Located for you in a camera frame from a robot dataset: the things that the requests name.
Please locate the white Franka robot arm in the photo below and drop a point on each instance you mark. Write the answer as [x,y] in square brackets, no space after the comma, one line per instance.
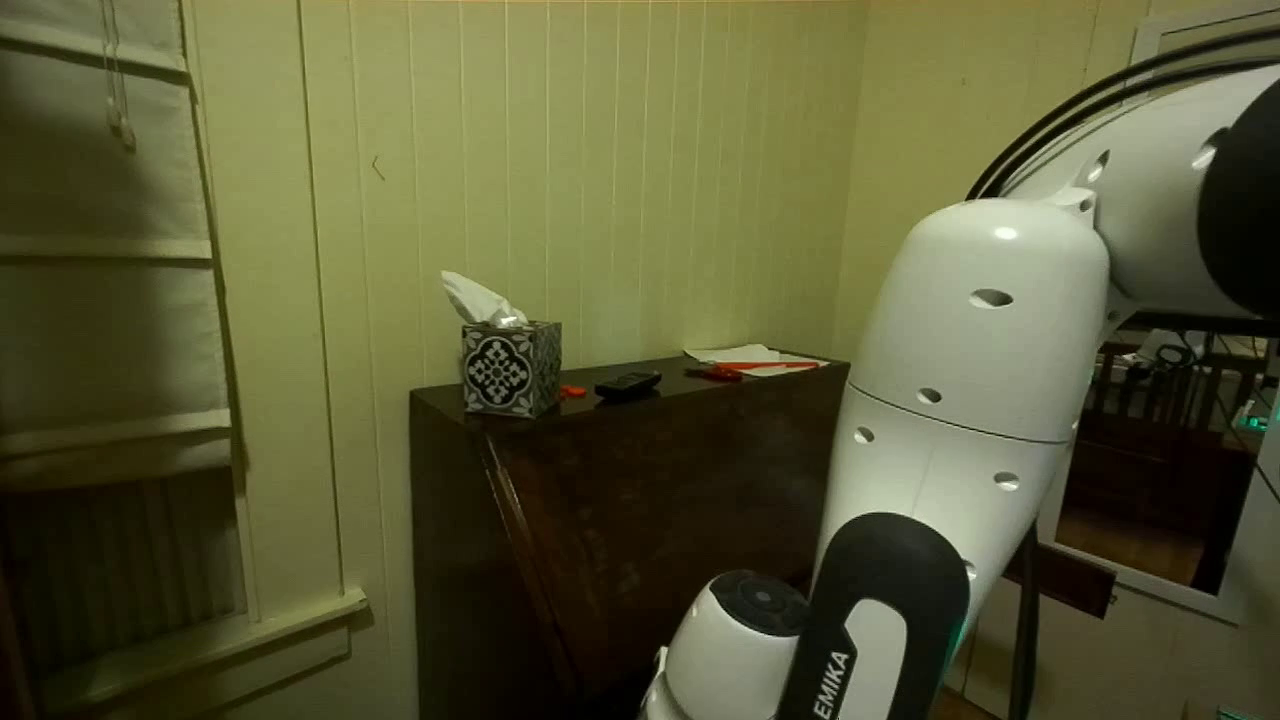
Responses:
[984,344]

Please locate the dark wooden secretary desk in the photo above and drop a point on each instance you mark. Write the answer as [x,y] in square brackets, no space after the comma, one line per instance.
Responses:
[603,535]

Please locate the black remote control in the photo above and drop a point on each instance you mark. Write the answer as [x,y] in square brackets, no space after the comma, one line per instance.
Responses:
[625,385]

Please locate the small orange item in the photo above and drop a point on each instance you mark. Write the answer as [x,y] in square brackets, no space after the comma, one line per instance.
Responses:
[573,393]

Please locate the white paper stack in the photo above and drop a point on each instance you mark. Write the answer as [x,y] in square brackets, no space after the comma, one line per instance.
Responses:
[727,354]

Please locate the patterned tissue box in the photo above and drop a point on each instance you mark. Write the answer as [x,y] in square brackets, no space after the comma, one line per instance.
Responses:
[508,369]

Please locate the white tissue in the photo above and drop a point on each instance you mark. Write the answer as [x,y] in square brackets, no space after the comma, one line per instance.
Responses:
[473,300]

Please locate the dark wooden bar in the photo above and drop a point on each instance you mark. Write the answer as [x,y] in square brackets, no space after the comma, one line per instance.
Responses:
[1083,583]

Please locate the white window sill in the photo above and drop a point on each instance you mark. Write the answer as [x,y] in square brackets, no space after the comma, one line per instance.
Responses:
[201,652]

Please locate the beige roman window blind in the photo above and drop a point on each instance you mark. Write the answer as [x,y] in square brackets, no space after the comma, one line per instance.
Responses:
[105,321]

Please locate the white framed mirror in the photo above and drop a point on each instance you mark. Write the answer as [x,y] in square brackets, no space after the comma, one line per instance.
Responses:
[1162,504]

